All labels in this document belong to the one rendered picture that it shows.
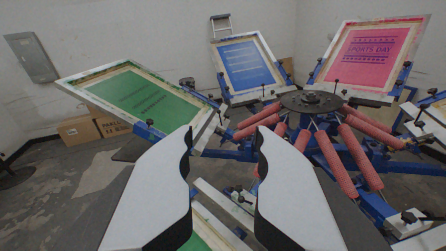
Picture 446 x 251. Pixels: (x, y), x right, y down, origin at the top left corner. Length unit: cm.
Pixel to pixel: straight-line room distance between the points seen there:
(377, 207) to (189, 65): 376
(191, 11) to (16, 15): 269
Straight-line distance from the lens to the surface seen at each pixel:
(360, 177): 107
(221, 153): 133
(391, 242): 107
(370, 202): 99
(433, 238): 98
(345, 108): 120
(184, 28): 408
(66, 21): 437
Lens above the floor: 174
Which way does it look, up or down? 30 degrees down
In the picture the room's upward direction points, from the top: 8 degrees counter-clockwise
